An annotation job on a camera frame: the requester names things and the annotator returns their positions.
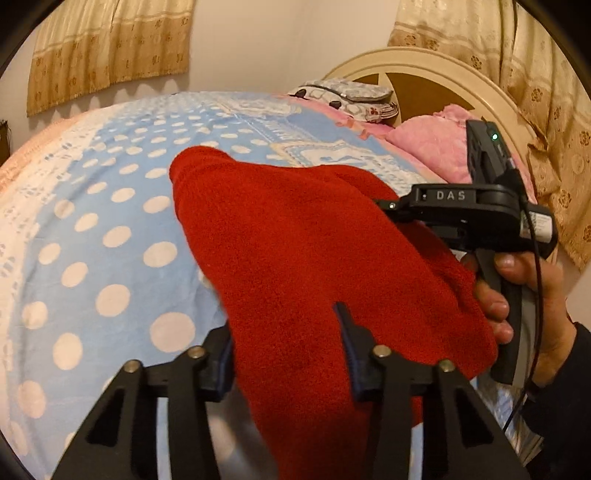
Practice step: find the cream wooden headboard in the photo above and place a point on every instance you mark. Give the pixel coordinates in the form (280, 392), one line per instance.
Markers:
(461, 69)

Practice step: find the pale pink bed sheet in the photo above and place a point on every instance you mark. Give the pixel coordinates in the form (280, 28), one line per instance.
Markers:
(27, 152)

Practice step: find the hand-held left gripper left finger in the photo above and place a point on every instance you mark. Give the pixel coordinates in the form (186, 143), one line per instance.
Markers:
(225, 369)

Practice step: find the person's right hand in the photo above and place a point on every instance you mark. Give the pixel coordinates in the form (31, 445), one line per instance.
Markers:
(549, 323)

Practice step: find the person's right forearm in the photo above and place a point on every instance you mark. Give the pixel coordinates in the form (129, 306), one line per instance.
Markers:
(563, 415)

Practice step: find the blue printed blanket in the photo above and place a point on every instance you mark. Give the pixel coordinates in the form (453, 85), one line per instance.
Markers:
(115, 207)

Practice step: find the grey patterned pillow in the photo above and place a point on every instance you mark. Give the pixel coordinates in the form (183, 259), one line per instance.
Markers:
(341, 90)

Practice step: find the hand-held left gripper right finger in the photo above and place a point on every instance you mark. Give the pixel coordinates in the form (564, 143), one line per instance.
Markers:
(347, 332)

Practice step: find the pink pillow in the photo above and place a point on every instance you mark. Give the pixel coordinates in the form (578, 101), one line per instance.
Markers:
(429, 143)

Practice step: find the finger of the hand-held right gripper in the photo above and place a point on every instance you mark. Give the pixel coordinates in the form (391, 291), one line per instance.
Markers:
(392, 205)

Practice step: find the red fleece cloth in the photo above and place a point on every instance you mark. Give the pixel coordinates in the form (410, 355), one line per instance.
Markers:
(300, 254)

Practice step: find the beige patterned curtain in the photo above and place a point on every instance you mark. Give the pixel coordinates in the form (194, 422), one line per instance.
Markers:
(545, 92)
(106, 46)

